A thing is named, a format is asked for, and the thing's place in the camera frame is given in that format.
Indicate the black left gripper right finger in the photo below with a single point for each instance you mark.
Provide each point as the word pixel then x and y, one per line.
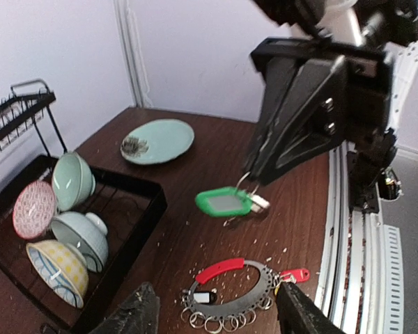
pixel 298 314

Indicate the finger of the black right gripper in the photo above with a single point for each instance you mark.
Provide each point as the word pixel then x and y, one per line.
pixel 281 140
pixel 326 105

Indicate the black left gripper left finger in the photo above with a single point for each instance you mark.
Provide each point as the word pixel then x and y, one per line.
pixel 138 314

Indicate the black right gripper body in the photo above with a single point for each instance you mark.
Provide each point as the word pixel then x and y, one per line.
pixel 368 86

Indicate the red tag key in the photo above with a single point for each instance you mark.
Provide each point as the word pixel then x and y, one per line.
pixel 295 275

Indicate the large grey red keyring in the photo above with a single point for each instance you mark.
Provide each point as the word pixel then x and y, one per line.
pixel 228 296

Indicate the green tag key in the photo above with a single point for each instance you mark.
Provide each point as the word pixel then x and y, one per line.
pixel 231 201

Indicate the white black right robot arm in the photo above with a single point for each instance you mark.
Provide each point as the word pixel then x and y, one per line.
pixel 390 26

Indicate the blue yellow patterned bowl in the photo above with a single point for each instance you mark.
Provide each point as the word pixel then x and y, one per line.
pixel 62 267

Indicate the grey blue ribbed bowl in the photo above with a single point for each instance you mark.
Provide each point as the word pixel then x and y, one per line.
pixel 87 232

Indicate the light blue flower plate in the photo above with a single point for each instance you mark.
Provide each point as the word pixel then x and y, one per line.
pixel 157 142

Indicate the green celadon bowl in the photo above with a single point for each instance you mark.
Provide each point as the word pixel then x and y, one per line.
pixel 72 181

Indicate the pink patterned bowl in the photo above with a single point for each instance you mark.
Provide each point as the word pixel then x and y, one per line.
pixel 34 209

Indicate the black wire dish rack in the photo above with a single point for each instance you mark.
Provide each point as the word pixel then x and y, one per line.
pixel 130 208

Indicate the right aluminium frame post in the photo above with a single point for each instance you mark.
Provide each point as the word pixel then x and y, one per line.
pixel 128 29

